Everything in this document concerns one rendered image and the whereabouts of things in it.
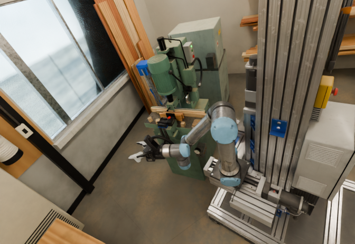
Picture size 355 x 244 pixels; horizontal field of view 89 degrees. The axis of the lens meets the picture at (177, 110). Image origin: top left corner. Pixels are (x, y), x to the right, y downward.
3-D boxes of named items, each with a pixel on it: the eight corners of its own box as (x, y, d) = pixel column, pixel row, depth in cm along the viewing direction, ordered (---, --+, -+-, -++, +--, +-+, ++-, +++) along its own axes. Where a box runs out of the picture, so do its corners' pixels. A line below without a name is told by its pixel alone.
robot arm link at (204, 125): (220, 88, 94) (176, 137, 125) (221, 101, 86) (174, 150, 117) (237, 98, 97) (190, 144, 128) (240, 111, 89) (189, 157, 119)
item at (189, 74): (186, 84, 173) (182, 70, 164) (189, 79, 179) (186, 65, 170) (194, 84, 169) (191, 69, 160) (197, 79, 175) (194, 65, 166)
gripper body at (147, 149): (145, 161, 110) (164, 161, 106) (141, 151, 105) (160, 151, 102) (149, 152, 116) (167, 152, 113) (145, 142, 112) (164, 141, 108)
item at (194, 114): (157, 113, 190) (156, 110, 188) (157, 112, 192) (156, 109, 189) (212, 118, 164) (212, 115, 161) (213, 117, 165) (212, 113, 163)
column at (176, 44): (175, 110, 205) (154, 48, 161) (181, 97, 219) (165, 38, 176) (193, 111, 195) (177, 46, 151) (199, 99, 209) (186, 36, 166)
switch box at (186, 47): (186, 63, 169) (181, 46, 159) (189, 58, 176) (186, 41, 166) (192, 63, 166) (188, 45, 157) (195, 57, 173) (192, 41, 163)
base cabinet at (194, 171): (171, 173, 235) (155, 136, 192) (187, 139, 273) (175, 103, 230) (205, 181, 215) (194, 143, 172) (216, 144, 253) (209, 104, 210)
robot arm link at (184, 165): (192, 156, 118) (188, 145, 111) (190, 171, 110) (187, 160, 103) (180, 156, 120) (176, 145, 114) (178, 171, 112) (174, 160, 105)
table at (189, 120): (140, 133, 181) (138, 129, 177) (155, 113, 201) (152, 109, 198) (197, 142, 154) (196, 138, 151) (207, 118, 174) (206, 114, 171)
